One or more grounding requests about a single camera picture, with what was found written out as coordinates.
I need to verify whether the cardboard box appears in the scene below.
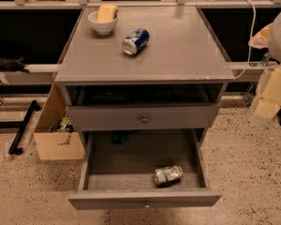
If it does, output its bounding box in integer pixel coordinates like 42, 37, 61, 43
33, 85, 85, 160

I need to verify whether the black bar on floor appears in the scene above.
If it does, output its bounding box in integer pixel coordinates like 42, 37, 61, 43
8, 100, 40, 155

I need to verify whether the black cloth on rail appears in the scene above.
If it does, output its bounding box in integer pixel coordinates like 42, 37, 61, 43
0, 57, 29, 73

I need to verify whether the grey drawer cabinet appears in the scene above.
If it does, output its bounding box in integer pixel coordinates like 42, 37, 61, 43
53, 5, 236, 211

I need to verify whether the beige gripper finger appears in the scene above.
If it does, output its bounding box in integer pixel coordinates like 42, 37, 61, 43
253, 66, 281, 119
248, 23, 273, 49

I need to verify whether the white ceramic bowl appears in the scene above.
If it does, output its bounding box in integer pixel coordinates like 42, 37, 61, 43
88, 11, 118, 35

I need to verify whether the closed grey top drawer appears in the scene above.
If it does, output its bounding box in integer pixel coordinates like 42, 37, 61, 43
66, 104, 219, 131

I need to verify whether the green item in box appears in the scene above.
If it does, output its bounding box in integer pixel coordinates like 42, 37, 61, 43
51, 117, 73, 132

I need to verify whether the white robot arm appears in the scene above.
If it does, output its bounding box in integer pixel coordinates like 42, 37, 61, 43
248, 12, 281, 119

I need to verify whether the yellow sponge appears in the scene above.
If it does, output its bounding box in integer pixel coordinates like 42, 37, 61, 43
96, 5, 118, 23

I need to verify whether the round metal drawer knob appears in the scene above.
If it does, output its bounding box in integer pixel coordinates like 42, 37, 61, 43
141, 115, 149, 124

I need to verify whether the open grey middle drawer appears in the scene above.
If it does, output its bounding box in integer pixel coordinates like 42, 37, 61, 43
68, 129, 221, 210

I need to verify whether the blue pepsi can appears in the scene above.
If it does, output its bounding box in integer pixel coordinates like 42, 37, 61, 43
122, 28, 150, 56

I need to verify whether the white cable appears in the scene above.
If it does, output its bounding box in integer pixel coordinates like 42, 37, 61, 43
233, 0, 257, 80

